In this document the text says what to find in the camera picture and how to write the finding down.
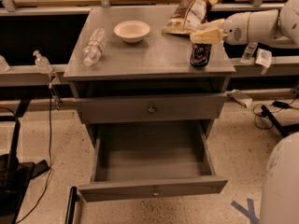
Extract black stand base left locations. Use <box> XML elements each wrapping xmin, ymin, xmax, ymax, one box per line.
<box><xmin>0</xmin><ymin>109</ymin><xmax>50</xmax><ymax>224</ymax></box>

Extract brown chip bag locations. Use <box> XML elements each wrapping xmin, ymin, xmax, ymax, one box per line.
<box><xmin>162</xmin><ymin>0</ymin><xmax>217</xmax><ymax>35</ymax></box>

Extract clear plastic water bottle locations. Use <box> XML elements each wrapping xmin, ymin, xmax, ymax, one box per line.
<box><xmin>83</xmin><ymin>28</ymin><xmax>106</xmax><ymax>66</ymax></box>

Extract dark pepsi can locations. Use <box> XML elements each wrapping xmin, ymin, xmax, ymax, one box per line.
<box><xmin>190</xmin><ymin>44</ymin><xmax>212</xmax><ymax>67</ymax></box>

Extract grey pad on floor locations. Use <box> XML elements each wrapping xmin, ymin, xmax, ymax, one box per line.
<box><xmin>229</xmin><ymin>90</ymin><xmax>252</xmax><ymax>107</ymax></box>

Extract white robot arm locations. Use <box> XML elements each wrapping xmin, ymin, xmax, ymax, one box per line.
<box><xmin>190</xmin><ymin>0</ymin><xmax>299</xmax><ymax>224</ymax></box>

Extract grey drawer cabinet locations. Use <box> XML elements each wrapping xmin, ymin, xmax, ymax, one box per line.
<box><xmin>64</xmin><ymin>6</ymin><xmax>235</xmax><ymax>139</ymax></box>

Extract blue tape cross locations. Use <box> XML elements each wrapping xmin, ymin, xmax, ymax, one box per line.
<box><xmin>231</xmin><ymin>199</ymin><xmax>259</xmax><ymax>224</ymax></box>

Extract open grey middle drawer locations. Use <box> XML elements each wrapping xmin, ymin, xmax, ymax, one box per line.
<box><xmin>79</xmin><ymin>120</ymin><xmax>227</xmax><ymax>202</ymax></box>

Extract closed grey top drawer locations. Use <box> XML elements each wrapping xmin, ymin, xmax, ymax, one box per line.
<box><xmin>75</xmin><ymin>93</ymin><xmax>226</xmax><ymax>124</ymax></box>

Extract black bar front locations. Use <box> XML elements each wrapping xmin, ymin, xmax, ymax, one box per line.
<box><xmin>64</xmin><ymin>186</ymin><xmax>78</xmax><ymax>224</ymax></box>

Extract black stand leg right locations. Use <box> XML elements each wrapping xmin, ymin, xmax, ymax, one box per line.
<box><xmin>261</xmin><ymin>105</ymin><xmax>299</xmax><ymax>137</ymax></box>

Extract black power adapter cable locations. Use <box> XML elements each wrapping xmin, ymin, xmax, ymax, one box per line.
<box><xmin>252</xmin><ymin>93</ymin><xmax>299</xmax><ymax>131</ymax></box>

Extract small water bottle right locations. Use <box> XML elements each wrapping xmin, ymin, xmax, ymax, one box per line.
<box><xmin>240</xmin><ymin>41</ymin><xmax>258</xmax><ymax>63</ymax></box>

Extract white paper packet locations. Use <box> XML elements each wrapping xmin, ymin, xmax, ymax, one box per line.
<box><xmin>255</xmin><ymin>49</ymin><xmax>272</xmax><ymax>68</ymax></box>

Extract sanitizer pump bottle left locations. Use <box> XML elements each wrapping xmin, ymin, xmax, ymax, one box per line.
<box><xmin>33</xmin><ymin>50</ymin><xmax>53</xmax><ymax>74</ymax></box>

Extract white paper bowl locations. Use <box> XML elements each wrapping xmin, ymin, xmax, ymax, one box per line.
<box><xmin>114</xmin><ymin>21</ymin><xmax>150</xmax><ymax>43</ymax></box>

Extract black hanging cable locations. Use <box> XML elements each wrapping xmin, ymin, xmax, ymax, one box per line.
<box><xmin>15</xmin><ymin>83</ymin><xmax>62</xmax><ymax>224</ymax></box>

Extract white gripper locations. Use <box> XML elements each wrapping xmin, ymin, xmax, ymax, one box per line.
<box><xmin>190</xmin><ymin>12</ymin><xmax>250</xmax><ymax>45</ymax></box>

